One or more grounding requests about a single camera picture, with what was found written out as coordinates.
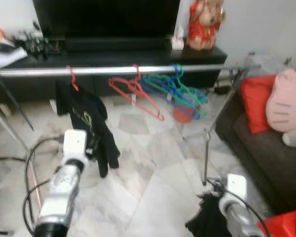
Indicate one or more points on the black shirt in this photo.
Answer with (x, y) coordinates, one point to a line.
(207, 222)

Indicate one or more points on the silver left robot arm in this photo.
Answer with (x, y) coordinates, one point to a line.
(59, 197)

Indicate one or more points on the blue plastic hanger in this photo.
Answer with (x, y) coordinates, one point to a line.
(177, 104)

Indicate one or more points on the green plastic hanger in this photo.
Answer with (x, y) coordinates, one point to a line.
(202, 94)

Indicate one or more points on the black tee green print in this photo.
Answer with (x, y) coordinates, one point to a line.
(84, 113)

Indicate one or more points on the orange bin teal liner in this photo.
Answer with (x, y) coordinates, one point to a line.
(181, 117)

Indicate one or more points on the black soundbar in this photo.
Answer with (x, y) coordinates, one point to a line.
(118, 44)

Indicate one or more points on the pink cat face pillow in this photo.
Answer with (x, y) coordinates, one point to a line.
(286, 103)

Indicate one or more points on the small black box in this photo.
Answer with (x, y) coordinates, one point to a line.
(54, 47)

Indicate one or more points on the black remote control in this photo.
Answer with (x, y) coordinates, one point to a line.
(37, 45)

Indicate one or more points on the dark grey fabric sofa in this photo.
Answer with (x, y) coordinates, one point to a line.
(266, 163)

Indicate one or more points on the red plastic stool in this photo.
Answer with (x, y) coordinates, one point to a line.
(286, 224)

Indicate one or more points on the white paper stack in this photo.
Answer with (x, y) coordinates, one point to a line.
(7, 58)

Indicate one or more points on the black flat screen television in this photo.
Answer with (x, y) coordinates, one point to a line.
(103, 19)

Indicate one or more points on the white tissue pack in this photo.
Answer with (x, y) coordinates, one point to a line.
(177, 43)

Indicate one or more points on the black pouch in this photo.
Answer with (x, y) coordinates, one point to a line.
(0, 47)

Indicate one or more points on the black television cabinet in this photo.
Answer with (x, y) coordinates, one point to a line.
(197, 55)

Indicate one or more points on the red cushion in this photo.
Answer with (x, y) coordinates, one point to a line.
(254, 98)

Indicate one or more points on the white lace covered side table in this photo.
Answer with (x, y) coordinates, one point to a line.
(266, 61)

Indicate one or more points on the red laughing Buddha statue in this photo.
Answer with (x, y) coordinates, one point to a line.
(204, 29)

